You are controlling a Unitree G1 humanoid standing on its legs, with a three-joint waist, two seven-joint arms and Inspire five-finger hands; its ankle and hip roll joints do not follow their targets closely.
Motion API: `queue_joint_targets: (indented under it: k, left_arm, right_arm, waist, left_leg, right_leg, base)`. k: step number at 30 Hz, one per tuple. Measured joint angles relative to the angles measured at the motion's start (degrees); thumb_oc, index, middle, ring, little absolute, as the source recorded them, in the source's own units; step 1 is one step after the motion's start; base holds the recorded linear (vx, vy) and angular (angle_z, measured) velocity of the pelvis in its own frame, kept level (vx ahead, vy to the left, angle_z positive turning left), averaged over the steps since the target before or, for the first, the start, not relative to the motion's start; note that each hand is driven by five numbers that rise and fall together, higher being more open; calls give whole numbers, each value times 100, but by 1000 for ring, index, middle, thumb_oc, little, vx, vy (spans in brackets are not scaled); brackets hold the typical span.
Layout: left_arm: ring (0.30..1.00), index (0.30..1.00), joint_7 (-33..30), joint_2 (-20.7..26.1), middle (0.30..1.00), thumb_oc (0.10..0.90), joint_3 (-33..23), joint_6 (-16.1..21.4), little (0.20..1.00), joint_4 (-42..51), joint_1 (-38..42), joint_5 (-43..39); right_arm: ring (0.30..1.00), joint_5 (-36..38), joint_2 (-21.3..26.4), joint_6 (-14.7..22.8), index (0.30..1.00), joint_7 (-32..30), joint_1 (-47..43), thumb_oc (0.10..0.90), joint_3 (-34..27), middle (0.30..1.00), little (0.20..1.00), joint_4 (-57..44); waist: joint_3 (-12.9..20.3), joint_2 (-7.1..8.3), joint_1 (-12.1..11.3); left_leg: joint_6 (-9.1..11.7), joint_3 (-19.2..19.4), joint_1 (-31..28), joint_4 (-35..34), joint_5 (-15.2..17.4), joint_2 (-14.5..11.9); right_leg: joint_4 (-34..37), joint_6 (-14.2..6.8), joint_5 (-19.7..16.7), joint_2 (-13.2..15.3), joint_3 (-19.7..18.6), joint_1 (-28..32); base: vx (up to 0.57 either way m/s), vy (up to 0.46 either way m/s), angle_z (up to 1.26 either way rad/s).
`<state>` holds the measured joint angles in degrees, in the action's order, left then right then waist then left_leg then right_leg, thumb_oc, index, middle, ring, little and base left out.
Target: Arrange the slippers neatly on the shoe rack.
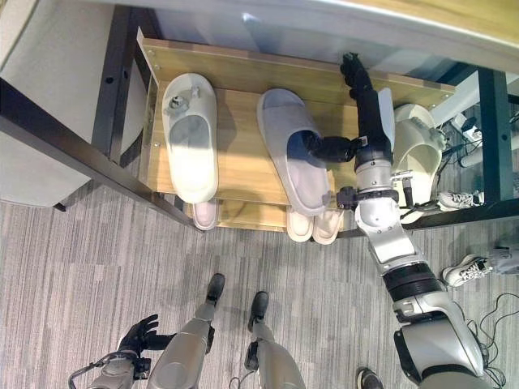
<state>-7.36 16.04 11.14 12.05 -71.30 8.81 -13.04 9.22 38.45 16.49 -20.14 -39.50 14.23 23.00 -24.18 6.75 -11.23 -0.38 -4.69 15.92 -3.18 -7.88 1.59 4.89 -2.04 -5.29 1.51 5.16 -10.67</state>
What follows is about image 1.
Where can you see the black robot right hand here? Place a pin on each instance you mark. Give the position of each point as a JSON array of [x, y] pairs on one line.
[[367, 117]]

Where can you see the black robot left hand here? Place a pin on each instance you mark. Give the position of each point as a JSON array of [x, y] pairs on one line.
[[140, 334]]

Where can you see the grey slipper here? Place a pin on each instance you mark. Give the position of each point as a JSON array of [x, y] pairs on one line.
[[284, 117]]

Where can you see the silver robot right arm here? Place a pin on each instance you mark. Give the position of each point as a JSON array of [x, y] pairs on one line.
[[409, 259]]

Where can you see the wooden shoe rack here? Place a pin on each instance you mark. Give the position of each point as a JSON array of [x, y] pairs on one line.
[[239, 162]]

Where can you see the person's black shoe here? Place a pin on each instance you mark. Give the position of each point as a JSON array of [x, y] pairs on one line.
[[369, 379]]

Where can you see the silver robot left leg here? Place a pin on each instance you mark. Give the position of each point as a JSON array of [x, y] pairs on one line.
[[180, 348]]

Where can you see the silver robot leg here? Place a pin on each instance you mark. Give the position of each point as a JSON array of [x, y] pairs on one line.
[[271, 352], [180, 348]]

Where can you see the white power strip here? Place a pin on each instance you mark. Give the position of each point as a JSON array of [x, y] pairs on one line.
[[466, 127]]

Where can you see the beige slipper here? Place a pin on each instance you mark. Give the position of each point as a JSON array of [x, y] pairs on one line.
[[300, 227], [327, 229]]

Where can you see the white sneaker with black laces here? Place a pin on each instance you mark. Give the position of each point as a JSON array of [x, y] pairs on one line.
[[458, 199], [466, 269]]

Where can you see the silver robot right leg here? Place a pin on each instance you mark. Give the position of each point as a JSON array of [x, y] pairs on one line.
[[271, 352]]

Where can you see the wooden counter top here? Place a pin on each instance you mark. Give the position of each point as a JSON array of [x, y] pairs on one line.
[[458, 16]]

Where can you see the pale pink slipper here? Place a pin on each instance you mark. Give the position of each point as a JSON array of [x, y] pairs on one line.
[[206, 215]]

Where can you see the cream slipper with charm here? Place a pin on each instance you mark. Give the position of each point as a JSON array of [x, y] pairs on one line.
[[192, 162]]

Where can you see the person's leg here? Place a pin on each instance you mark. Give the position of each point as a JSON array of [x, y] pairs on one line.
[[504, 259]]

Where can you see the black metal frame table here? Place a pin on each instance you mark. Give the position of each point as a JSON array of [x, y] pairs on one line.
[[105, 162]]

